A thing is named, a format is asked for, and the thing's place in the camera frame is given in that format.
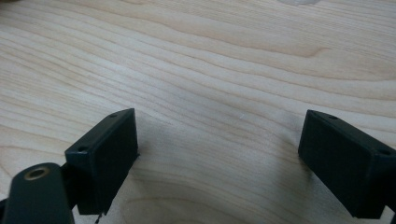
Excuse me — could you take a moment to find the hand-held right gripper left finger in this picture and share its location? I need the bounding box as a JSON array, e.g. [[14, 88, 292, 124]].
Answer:
[[64, 107, 140, 217]]

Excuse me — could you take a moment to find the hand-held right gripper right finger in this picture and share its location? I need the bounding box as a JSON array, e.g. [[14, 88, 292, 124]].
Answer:
[[297, 108, 396, 219]]

